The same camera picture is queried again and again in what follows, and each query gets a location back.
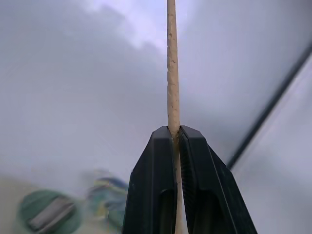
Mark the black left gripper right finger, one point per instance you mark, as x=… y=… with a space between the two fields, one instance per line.
x=209 y=185

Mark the blue green patterned object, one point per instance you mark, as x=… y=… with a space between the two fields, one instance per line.
x=108 y=195

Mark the grey metal bar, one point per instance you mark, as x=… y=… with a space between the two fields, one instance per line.
x=48 y=214

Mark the wooden chopstick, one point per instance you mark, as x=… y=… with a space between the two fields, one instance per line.
x=172 y=73

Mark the green round container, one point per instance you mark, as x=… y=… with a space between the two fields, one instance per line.
x=47 y=212

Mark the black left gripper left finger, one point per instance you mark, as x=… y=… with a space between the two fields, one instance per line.
x=151 y=185

